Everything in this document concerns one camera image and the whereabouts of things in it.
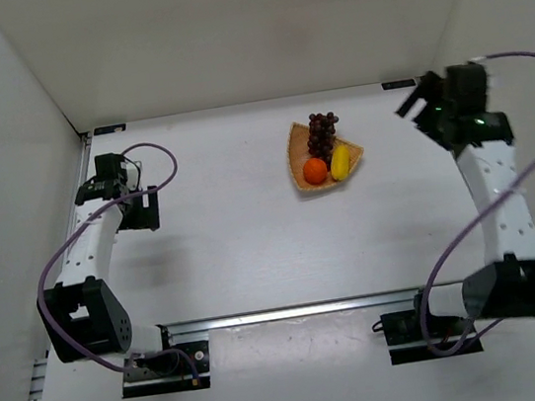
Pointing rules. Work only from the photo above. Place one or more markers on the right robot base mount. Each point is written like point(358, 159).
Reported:
point(402, 332)

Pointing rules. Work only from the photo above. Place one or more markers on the yellow fake lemon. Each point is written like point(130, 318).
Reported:
point(340, 163)

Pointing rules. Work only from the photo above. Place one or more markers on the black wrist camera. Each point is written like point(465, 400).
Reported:
point(465, 89)
point(118, 169)

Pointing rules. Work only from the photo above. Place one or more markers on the aluminium table frame rail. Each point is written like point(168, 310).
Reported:
point(286, 278)

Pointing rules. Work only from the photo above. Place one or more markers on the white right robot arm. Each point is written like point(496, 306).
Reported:
point(505, 286)

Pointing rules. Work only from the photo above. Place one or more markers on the purple fake grape bunch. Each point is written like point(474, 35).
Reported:
point(322, 135)

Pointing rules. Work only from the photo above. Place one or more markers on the orange fake mandarin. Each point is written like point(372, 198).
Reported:
point(315, 171)

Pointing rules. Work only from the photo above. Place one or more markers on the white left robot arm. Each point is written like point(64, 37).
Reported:
point(81, 302)

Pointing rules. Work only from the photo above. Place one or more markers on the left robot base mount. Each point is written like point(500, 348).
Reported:
point(185, 368)

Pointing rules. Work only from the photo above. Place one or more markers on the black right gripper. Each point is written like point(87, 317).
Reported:
point(427, 105)

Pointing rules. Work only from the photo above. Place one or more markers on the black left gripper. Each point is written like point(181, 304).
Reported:
point(142, 213)

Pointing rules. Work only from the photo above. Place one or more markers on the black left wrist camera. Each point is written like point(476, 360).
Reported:
point(118, 169)

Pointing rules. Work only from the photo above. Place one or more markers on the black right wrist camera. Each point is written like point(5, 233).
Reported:
point(465, 89)

